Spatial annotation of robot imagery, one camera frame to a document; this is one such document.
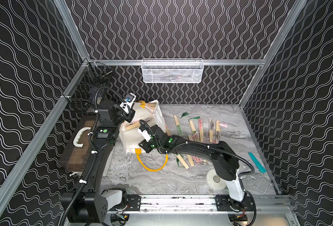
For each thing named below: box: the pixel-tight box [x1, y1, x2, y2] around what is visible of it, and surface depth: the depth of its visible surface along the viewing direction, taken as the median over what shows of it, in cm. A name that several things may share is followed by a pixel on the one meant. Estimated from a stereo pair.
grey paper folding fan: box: [208, 118, 215, 143], surface depth 105 cm
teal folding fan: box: [248, 152, 267, 174], surface depth 90 cm
